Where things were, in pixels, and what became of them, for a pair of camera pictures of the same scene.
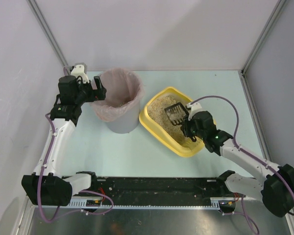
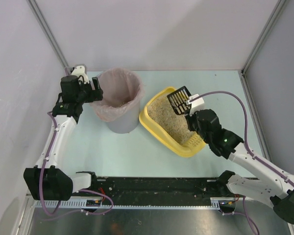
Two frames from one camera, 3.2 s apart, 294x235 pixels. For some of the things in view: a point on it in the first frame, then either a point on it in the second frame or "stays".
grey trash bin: x=127 y=123 stays
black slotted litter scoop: x=177 y=113 to x=178 y=99
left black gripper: x=93 y=90 stays
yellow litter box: x=186 y=149 stays
